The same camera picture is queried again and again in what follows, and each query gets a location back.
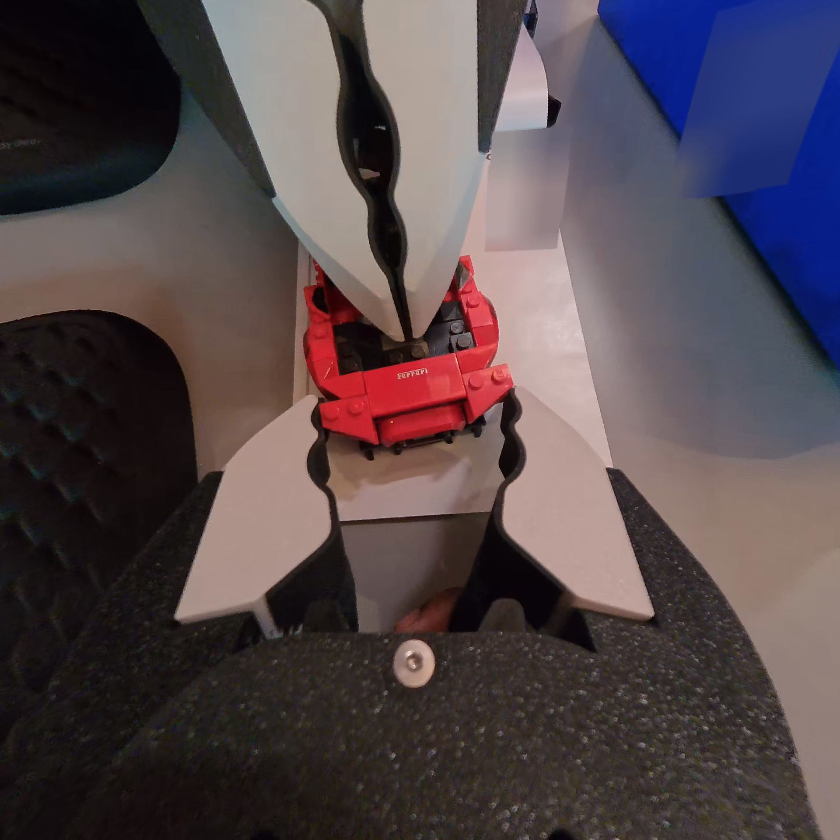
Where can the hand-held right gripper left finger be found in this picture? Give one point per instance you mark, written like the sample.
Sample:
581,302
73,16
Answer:
256,538

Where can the lego instruction booklet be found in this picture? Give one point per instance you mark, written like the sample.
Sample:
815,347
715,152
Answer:
538,302

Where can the blue plastic bin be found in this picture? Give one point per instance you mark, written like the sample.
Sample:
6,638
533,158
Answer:
801,223

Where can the black quilted chair seat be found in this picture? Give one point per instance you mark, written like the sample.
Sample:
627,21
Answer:
79,118
79,499

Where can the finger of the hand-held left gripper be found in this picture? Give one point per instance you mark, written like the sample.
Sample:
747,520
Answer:
440,118
282,105

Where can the red and black lego car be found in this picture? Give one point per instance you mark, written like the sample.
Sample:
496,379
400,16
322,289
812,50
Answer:
414,381

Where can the small black lego piece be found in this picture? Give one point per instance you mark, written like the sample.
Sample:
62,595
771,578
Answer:
553,112

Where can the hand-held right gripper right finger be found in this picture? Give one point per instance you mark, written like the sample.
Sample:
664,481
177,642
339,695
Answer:
578,538

